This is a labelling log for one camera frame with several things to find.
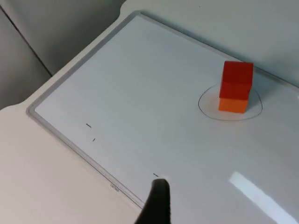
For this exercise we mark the grey-framed whiteboard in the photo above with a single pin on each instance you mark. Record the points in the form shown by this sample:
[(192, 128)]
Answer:
[(144, 112)]

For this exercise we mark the red cube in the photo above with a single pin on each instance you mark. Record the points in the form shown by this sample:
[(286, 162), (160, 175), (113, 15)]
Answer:
[(236, 80)]

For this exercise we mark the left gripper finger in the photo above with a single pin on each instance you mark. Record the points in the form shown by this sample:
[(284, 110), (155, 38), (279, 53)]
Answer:
[(158, 205)]

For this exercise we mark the orange cube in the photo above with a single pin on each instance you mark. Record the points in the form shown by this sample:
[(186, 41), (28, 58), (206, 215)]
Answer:
[(232, 105)]

